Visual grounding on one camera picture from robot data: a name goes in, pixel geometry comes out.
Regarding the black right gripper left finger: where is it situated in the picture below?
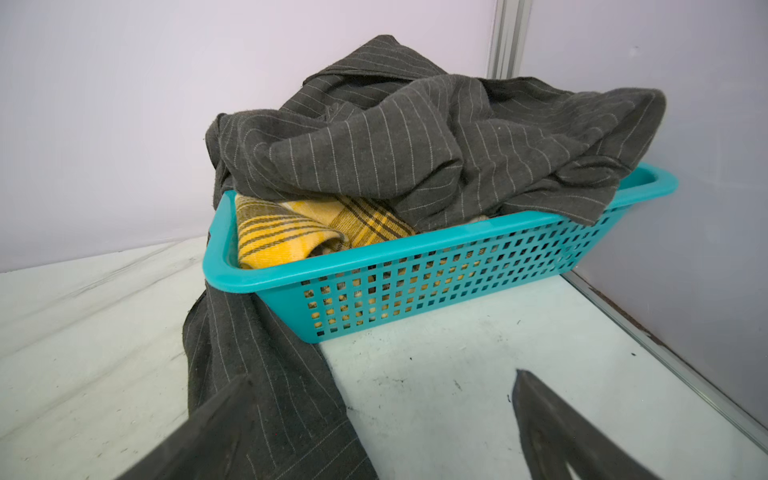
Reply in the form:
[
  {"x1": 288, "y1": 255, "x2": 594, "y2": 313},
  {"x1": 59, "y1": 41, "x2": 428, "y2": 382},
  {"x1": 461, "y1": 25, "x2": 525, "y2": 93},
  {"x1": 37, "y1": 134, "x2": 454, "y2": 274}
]
[{"x1": 121, "y1": 375, "x2": 255, "y2": 480}]

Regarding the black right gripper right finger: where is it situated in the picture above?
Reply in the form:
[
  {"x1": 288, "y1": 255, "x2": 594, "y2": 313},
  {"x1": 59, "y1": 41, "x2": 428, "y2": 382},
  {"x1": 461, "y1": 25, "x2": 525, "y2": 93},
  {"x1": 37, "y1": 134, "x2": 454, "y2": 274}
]
[{"x1": 511, "y1": 369, "x2": 657, "y2": 480}]

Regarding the dark grey pinstriped shirt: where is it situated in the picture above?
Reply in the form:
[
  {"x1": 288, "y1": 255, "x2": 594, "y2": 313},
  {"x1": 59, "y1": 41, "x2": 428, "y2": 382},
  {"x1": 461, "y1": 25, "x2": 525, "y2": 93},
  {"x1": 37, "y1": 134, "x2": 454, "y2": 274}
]
[{"x1": 183, "y1": 35, "x2": 666, "y2": 479}]

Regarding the teal plastic basket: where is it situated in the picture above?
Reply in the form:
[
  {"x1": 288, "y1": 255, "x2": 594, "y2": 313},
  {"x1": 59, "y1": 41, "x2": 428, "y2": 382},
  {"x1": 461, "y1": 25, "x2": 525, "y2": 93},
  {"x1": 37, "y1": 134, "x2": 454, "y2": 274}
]
[{"x1": 203, "y1": 163, "x2": 679, "y2": 344}]

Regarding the yellow plaid shirt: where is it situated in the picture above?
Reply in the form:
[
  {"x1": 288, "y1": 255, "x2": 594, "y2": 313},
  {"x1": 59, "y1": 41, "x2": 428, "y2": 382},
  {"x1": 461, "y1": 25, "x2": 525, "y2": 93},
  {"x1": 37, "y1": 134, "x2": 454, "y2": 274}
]
[{"x1": 235, "y1": 194, "x2": 415, "y2": 270}]

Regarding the aluminium frame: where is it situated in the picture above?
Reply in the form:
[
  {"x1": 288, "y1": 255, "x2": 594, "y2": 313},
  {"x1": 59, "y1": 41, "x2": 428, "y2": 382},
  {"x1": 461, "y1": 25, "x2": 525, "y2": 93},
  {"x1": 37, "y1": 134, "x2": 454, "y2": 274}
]
[{"x1": 488, "y1": 1, "x2": 767, "y2": 446}]

